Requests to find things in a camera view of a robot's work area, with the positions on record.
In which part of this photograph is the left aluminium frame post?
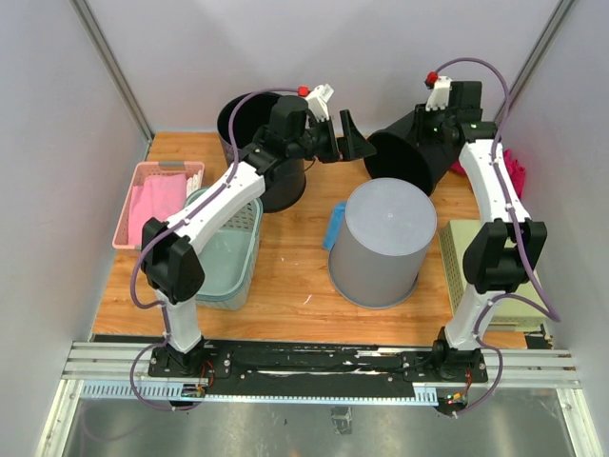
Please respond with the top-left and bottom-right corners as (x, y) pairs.
(69, 0), (154, 146)

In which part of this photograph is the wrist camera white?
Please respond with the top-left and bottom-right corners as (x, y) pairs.
(305, 84), (334, 122)
(425, 71), (452, 111)

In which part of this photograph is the dark blue plastic bin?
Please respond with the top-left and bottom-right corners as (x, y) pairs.
(217, 91), (306, 213)

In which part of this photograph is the blue patterned cloth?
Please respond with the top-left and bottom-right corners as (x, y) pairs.
(323, 201), (346, 251)

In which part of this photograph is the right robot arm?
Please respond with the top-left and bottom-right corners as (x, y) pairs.
(408, 72), (547, 383)

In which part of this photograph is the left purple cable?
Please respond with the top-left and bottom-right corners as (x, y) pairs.
(128, 86), (310, 411)

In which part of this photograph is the pale green plastic basket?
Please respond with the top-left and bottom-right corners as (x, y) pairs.
(437, 218), (548, 334)

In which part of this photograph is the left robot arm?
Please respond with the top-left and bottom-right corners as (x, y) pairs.
(136, 89), (376, 377)

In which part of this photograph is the pink plastic basket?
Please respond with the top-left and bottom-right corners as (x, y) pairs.
(112, 161), (205, 254)

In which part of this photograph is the aluminium frame post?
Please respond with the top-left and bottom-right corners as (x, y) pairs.
(495, 0), (578, 124)
(69, 0), (154, 146)

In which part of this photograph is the grey plastic bin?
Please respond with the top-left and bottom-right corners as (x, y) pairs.
(328, 178), (437, 309)

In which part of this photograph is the teal plastic basket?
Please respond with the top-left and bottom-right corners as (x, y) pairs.
(195, 199), (263, 311)

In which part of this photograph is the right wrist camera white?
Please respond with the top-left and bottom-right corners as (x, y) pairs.
(425, 71), (452, 111)

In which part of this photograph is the grey cable duct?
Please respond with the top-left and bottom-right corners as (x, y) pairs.
(80, 378), (439, 407)

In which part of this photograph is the right aluminium frame post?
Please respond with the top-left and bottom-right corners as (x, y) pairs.
(495, 0), (578, 124)

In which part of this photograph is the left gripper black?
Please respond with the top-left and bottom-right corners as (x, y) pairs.
(289, 109), (377, 164)

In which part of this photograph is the black ribbed plastic bin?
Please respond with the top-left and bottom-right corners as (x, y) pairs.
(364, 111), (459, 196)

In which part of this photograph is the magenta cloth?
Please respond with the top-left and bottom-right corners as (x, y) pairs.
(449, 148), (528, 199)

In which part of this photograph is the white glove in basket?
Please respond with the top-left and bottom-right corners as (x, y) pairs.
(186, 171), (202, 197)

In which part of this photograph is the pink cloth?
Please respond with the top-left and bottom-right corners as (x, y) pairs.
(128, 173), (187, 245)

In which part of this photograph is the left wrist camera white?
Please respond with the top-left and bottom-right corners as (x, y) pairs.
(305, 84), (334, 122)

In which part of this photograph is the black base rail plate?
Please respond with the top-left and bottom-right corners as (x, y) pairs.
(147, 340), (488, 387)

